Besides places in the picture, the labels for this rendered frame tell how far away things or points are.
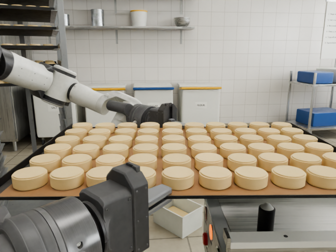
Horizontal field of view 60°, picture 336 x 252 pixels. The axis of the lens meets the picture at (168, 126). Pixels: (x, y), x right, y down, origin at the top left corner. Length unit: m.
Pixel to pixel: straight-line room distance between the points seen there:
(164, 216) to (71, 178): 1.70
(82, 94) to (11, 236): 0.75
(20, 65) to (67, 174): 0.55
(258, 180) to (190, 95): 3.52
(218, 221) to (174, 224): 1.41
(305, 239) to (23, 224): 0.42
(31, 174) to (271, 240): 0.39
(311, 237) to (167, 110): 0.46
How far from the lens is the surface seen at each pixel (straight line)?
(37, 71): 0.99
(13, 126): 3.98
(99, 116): 3.95
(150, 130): 0.69
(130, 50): 4.50
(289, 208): 0.77
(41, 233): 0.31
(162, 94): 3.88
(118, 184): 0.36
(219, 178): 0.44
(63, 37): 1.60
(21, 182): 0.48
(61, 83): 1.03
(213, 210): 0.71
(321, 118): 4.68
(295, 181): 0.47
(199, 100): 3.97
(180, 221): 2.02
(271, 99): 5.03
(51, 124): 4.10
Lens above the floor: 1.19
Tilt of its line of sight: 14 degrees down
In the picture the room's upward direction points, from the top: straight up
